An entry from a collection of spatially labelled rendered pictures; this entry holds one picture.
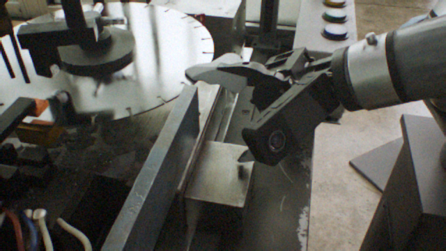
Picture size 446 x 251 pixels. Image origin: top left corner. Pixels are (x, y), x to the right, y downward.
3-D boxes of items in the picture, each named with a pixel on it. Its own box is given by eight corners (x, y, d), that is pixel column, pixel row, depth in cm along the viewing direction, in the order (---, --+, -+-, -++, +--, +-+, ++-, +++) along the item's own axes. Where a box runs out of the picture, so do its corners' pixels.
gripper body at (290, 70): (288, 104, 55) (375, 84, 48) (266, 141, 49) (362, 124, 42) (264, 56, 52) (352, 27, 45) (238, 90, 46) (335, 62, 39)
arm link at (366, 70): (405, 118, 39) (378, 45, 36) (359, 125, 42) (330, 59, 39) (412, 80, 44) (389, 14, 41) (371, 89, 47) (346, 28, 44)
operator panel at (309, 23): (295, 47, 97) (302, -13, 87) (340, 52, 95) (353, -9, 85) (283, 117, 76) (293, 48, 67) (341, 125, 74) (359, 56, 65)
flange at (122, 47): (54, 76, 51) (48, 59, 49) (58, 36, 59) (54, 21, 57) (140, 65, 53) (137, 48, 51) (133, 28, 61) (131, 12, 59)
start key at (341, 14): (323, 17, 78) (325, 7, 77) (344, 19, 77) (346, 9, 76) (323, 25, 75) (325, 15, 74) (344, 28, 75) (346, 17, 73)
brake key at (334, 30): (323, 33, 73) (325, 22, 72) (345, 35, 72) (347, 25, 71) (322, 42, 70) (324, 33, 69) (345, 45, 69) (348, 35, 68)
